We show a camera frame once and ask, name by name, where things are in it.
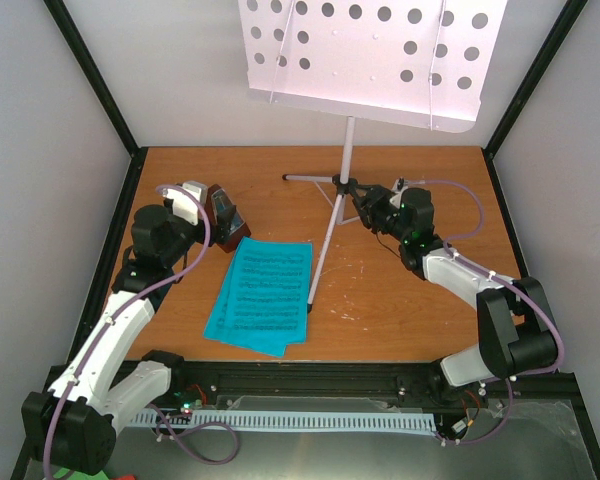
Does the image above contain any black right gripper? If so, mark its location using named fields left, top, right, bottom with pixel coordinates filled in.
left=349, top=184, right=409, bottom=243

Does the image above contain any brown wooden metronome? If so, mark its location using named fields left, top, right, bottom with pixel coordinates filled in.
left=205, top=184, right=251, bottom=253

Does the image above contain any clear acrylic metronome cover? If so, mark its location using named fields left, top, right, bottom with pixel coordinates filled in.
left=211, top=189, right=246, bottom=238

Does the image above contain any blue sheet music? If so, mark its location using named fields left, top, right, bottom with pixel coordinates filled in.
left=227, top=238, right=313, bottom=349
left=203, top=279, right=286, bottom=358

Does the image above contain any white tripod music stand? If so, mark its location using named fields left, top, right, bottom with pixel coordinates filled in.
left=237, top=0, right=511, bottom=315

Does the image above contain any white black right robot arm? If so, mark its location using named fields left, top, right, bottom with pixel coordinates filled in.
left=351, top=182, right=565, bottom=388

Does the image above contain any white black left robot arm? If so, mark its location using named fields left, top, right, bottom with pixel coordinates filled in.
left=22, top=185, right=217, bottom=479

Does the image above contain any green paper sheet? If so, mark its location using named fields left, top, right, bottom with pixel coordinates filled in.
left=53, top=469, right=109, bottom=480

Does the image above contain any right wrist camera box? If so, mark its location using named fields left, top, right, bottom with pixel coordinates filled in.
left=390, top=177, right=420, bottom=208

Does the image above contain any black front mounting rail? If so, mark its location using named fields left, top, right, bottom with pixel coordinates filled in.
left=182, top=361, right=441, bottom=405

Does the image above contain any light blue slotted cable duct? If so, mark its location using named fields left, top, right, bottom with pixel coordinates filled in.
left=129, top=407, right=439, bottom=433

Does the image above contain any black aluminium frame post left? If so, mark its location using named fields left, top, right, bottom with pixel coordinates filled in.
left=42, top=0, right=142, bottom=151

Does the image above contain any black aluminium frame post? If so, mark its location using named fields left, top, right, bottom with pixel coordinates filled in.
left=42, top=0, right=142, bottom=151
left=482, top=0, right=591, bottom=154

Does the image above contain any black aluminium frame post right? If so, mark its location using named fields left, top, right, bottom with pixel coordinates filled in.
left=482, top=0, right=591, bottom=154

